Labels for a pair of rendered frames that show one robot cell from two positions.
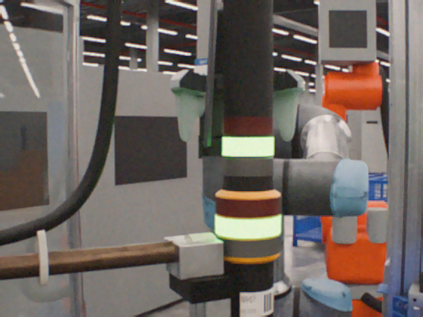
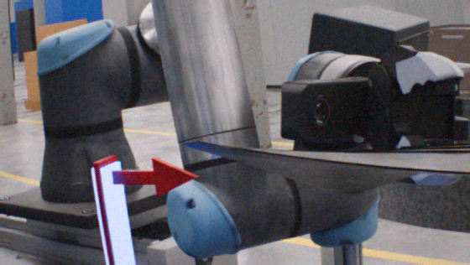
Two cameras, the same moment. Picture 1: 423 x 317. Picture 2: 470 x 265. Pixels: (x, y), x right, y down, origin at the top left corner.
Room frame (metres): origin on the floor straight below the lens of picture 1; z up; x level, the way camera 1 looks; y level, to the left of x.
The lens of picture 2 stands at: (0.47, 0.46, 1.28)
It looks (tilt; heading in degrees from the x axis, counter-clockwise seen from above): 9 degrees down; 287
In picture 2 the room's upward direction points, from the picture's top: 6 degrees counter-clockwise
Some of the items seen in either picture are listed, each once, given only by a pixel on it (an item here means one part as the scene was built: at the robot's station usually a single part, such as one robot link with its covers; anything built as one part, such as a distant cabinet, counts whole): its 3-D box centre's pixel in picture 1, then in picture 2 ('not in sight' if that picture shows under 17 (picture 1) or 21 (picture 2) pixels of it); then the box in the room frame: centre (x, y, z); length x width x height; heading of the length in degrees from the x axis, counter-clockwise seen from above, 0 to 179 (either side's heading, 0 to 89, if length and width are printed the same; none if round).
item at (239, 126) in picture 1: (248, 126); not in sight; (0.36, 0.00, 1.62); 0.03 x 0.03 x 0.01
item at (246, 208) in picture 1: (248, 204); not in sight; (0.36, 0.00, 1.57); 0.04 x 0.04 x 0.01
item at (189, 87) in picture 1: (187, 107); not in sight; (0.48, 0.05, 1.64); 0.09 x 0.03 x 0.06; 162
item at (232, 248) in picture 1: (248, 242); not in sight; (0.36, 0.00, 1.54); 0.04 x 0.04 x 0.01
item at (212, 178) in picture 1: (242, 188); not in sight; (0.74, 0.01, 1.54); 0.11 x 0.08 x 0.11; 82
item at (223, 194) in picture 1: (248, 223); not in sight; (0.36, 0.00, 1.56); 0.04 x 0.04 x 0.05
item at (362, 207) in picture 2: not in sight; (328, 191); (0.65, -0.42, 1.08); 0.11 x 0.08 x 0.11; 44
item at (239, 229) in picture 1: (248, 223); not in sight; (0.36, 0.00, 1.56); 0.04 x 0.04 x 0.01
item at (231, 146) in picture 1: (248, 146); not in sight; (0.36, 0.00, 1.61); 0.03 x 0.03 x 0.01
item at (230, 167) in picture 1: (248, 165); not in sight; (0.36, 0.00, 1.59); 0.03 x 0.03 x 0.01
